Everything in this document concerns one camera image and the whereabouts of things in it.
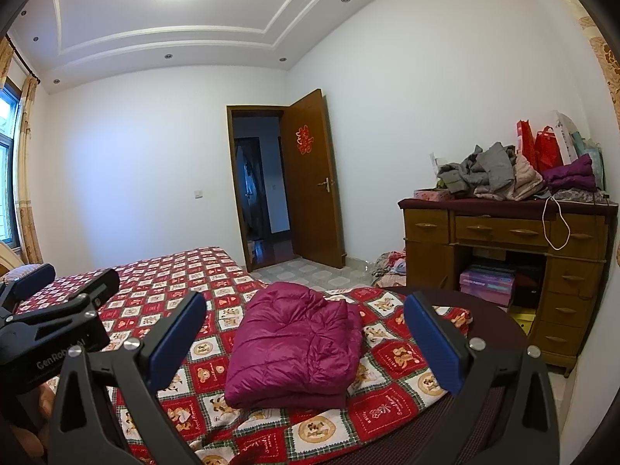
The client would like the beige pink jacket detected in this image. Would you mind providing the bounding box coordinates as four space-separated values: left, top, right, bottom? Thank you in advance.
475 155 548 202

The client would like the beige floral curtain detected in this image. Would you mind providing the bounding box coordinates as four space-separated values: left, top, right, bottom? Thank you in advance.
579 14 620 131

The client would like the grey jacket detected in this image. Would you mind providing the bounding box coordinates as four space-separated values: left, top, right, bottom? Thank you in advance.
437 143 519 195

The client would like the purple down jacket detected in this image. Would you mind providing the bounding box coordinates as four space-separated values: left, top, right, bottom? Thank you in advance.
224 281 363 410

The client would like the white gift bag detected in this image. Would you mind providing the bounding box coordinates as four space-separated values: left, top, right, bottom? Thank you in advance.
555 110 589 163

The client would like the red gift bag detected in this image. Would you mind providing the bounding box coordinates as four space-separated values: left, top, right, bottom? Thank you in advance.
534 126 564 170
516 119 538 168

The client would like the beige patterned curtain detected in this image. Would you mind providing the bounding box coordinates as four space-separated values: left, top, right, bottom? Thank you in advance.
17 75 44 265
0 34 15 78

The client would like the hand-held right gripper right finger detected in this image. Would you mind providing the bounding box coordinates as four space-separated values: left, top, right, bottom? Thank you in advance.
403 291 563 465

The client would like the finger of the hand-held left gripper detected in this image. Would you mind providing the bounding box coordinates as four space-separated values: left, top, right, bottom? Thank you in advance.
7 268 121 326
0 263 57 313

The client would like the purple folded garment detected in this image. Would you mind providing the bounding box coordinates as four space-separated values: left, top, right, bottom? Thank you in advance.
541 154 598 193

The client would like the pile of clothes on floor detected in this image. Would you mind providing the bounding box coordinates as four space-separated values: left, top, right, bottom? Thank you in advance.
370 249 408 289

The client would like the teal gift bag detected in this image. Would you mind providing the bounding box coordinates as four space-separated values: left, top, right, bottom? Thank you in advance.
574 131 606 189

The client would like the person's left hand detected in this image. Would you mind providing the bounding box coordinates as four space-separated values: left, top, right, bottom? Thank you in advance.
10 378 59 465

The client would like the window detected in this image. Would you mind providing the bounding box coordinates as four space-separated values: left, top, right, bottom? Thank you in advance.
0 82 22 250

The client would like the beige wooden headboard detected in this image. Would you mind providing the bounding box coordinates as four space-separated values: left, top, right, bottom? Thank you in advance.
0 242 22 277

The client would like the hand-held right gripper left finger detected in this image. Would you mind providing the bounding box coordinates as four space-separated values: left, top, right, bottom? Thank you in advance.
47 291 208 465

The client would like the brown wooden door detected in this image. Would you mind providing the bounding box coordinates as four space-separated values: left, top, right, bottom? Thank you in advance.
282 88 346 268

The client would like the dark maroon bed sheet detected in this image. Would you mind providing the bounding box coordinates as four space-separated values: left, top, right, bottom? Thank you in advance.
310 287 531 465

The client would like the red printed checked bedspread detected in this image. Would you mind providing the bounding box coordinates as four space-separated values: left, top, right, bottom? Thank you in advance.
12 247 473 465

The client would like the brown wooden dresser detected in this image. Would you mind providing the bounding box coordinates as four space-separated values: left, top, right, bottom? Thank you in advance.
398 196 620 379

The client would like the pink purple box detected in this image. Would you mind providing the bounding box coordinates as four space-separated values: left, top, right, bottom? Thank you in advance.
459 264 515 307

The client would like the brown door frame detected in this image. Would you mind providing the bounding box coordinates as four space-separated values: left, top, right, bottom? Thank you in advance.
227 104 296 274

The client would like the white cable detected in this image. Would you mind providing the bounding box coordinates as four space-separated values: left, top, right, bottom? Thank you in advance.
541 195 571 253

